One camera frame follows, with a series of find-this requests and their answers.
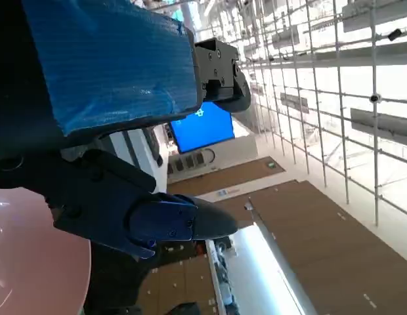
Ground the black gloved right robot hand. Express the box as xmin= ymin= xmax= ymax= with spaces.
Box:
xmin=83 ymin=242 xmax=158 ymax=315

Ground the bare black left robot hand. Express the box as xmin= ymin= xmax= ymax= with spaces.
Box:
xmin=0 ymin=0 xmax=252 ymax=260

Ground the pink bowl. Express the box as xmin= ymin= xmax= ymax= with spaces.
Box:
xmin=0 ymin=188 xmax=92 ymax=315

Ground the blue display screen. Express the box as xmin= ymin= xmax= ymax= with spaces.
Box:
xmin=169 ymin=101 xmax=236 ymax=154

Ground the white metal ceiling grid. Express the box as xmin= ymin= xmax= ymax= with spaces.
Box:
xmin=203 ymin=0 xmax=407 ymax=227

